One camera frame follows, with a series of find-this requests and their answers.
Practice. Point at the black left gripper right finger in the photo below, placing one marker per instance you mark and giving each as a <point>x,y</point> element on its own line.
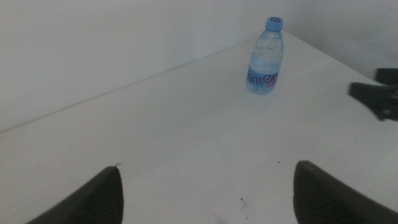
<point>323,199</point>

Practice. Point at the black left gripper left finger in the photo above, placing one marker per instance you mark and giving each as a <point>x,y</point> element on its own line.
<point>96,202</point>

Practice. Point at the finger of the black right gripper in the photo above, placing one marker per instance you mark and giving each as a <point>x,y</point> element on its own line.
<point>388,75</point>
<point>373,96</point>

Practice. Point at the clear water bottle blue cap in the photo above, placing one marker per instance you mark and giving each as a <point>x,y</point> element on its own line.
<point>264,65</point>

